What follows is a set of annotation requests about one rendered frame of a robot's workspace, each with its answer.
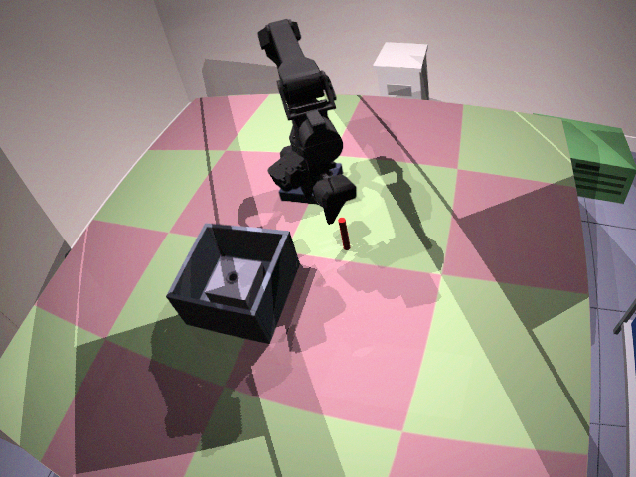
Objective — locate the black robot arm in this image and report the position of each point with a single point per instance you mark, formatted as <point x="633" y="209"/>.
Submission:
<point x="301" y="83"/>

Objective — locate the dark red peg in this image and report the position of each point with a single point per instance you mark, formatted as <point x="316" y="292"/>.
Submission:
<point x="344" y="233"/>

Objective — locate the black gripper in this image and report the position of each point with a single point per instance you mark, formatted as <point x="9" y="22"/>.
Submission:
<point x="330" y="192"/>

